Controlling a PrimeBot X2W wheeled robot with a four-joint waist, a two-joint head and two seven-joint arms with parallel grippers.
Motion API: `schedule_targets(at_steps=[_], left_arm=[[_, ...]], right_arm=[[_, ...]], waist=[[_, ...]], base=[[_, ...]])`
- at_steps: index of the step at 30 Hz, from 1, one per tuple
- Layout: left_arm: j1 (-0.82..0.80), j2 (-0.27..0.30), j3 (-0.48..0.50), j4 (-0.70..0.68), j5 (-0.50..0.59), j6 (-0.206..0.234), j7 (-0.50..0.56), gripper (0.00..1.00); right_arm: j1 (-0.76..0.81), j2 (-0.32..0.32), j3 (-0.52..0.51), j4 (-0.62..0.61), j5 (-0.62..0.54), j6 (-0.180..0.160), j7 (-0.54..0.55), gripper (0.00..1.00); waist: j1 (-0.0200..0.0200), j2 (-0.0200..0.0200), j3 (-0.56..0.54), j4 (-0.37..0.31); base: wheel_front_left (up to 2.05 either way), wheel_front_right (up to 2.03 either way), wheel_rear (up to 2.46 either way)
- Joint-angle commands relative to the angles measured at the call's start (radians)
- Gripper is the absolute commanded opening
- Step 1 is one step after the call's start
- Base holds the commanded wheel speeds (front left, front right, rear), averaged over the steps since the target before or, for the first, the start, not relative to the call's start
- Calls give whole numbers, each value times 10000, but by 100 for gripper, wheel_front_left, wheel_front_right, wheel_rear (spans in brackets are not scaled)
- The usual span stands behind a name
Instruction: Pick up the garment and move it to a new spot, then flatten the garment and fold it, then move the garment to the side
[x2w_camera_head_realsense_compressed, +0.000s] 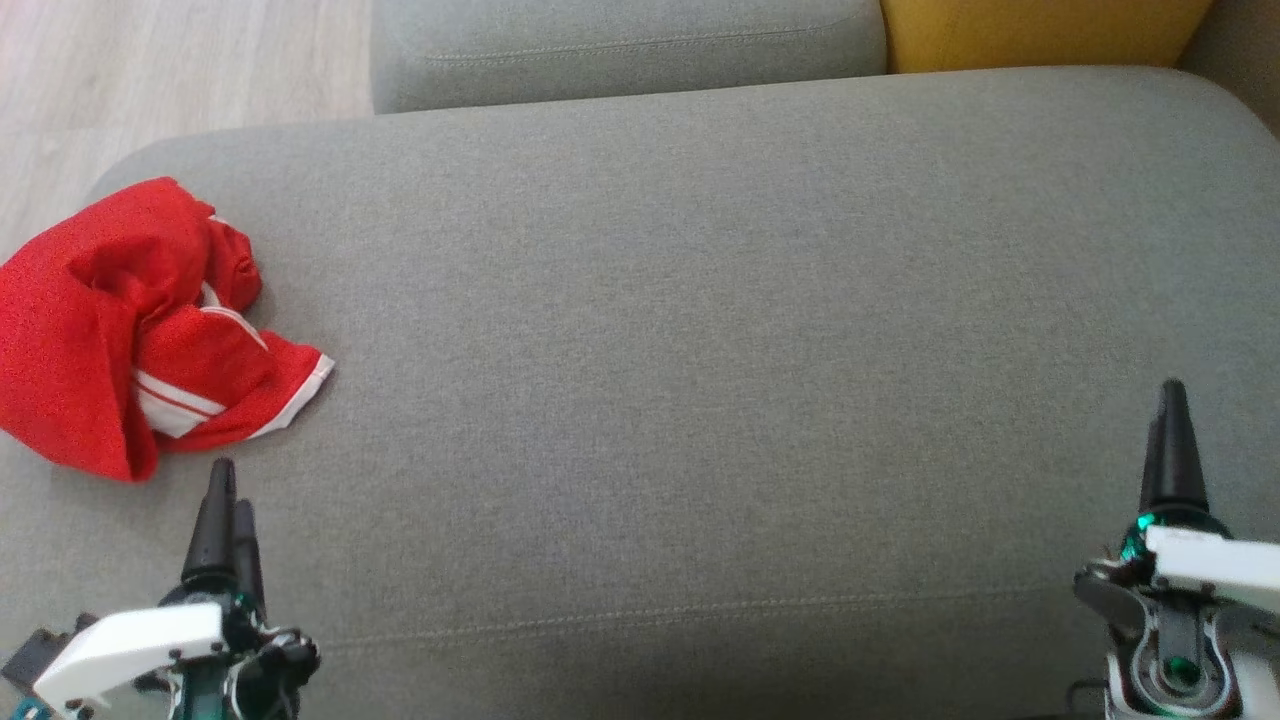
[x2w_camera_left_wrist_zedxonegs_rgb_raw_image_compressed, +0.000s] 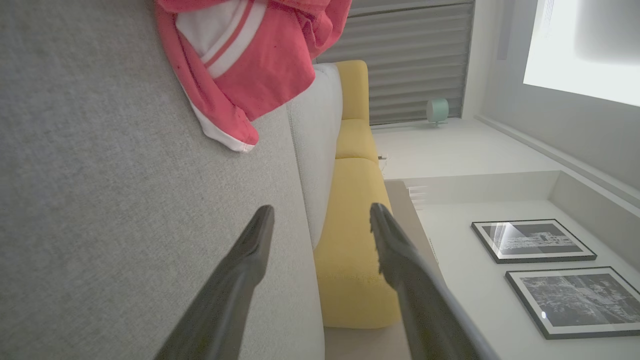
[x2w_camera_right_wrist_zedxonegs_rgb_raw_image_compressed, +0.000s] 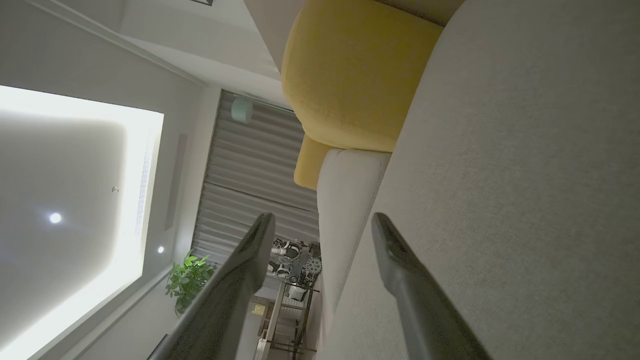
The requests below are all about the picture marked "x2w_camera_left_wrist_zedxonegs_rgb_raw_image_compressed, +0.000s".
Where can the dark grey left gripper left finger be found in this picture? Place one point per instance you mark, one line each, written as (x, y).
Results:
(225, 300)

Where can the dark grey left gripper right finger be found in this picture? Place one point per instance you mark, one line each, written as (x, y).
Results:
(415, 300)

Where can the red white basketball shorts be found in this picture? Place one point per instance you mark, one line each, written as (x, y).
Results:
(227, 120)

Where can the red white basketball jersey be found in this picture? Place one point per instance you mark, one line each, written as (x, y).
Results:
(275, 65)

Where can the wide yellow sofa backrest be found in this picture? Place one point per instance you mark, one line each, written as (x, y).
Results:
(350, 240)

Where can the black framed monochrome picture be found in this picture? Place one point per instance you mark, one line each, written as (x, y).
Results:
(530, 241)
(580, 300)

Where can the large grey chaise seat cushion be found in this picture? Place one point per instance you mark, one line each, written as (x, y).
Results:
(100, 200)

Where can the narrow yellow sofa backrest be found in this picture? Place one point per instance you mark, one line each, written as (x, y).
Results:
(356, 140)

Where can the mint green round lamp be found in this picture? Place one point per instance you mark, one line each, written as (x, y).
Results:
(437, 110)

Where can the yellow sofa armrest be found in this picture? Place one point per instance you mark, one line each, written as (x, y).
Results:
(352, 90)

